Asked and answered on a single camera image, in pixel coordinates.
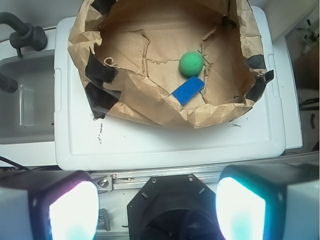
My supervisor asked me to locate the green dimpled ball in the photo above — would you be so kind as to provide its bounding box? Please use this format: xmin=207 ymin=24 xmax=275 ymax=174
xmin=179 ymin=51 xmax=204 ymax=77

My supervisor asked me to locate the blue rectangular sponge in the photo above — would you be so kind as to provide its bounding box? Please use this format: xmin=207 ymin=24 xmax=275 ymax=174
xmin=171 ymin=76 xmax=205 ymax=106

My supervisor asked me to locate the crumpled brown paper bag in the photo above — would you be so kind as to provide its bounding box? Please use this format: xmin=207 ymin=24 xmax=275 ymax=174
xmin=68 ymin=0 xmax=274 ymax=129

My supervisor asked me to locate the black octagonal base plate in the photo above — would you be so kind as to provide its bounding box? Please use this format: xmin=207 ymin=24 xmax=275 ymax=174
xmin=127 ymin=174 xmax=224 ymax=240

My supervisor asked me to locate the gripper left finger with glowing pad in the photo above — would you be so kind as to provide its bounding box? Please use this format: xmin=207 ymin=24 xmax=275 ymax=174
xmin=0 ymin=170 xmax=99 ymax=240

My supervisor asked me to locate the clear plastic side bin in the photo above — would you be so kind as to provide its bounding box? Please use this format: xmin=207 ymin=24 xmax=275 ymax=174
xmin=0 ymin=50 xmax=55 ymax=145

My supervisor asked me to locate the aluminium extrusion rail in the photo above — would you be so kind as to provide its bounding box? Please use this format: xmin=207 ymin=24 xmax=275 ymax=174
xmin=91 ymin=152 xmax=320 ymax=193

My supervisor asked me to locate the white plastic bin lid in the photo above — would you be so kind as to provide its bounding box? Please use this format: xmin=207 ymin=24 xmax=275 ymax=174
xmin=54 ymin=17 xmax=286 ymax=171

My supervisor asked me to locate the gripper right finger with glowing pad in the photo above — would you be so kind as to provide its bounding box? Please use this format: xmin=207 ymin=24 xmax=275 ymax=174
xmin=215 ymin=163 xmax=320 ymax=240

